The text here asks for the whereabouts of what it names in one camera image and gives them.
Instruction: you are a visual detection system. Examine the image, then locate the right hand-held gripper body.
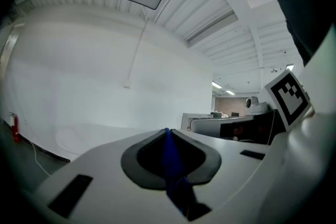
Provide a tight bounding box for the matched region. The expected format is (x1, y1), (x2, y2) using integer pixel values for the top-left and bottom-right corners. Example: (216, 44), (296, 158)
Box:
(220, 70), (312, 145)

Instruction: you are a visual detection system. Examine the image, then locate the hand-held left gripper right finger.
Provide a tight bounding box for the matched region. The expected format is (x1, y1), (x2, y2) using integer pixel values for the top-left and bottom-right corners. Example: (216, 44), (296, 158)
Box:
(170, 127), (271, 221)

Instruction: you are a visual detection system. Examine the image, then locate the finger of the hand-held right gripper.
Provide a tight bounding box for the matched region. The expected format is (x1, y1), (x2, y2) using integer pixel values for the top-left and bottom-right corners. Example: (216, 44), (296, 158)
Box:
(190, 114), (249, 138)

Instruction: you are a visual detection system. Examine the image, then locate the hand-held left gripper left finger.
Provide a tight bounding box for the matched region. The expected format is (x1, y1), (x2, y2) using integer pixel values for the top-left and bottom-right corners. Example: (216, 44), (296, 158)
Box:
(34, 127), (187, 224)

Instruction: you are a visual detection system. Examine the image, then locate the blue cloth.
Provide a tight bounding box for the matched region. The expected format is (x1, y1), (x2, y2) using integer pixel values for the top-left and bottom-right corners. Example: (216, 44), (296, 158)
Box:
(160, 127), (196, 218)

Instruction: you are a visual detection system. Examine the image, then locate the red fire extinguisher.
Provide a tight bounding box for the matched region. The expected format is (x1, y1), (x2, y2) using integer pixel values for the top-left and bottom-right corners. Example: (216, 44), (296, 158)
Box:
(9, 112), (20, 143)

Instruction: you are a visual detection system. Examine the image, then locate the white dome camera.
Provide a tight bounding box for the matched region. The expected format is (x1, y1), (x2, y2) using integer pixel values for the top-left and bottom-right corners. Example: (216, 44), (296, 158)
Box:
(245, 96), (259, 113)

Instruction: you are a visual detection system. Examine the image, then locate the white wall cable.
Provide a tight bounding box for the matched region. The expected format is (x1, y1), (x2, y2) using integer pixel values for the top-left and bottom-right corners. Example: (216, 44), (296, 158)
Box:
(26, 138), (53, 177)

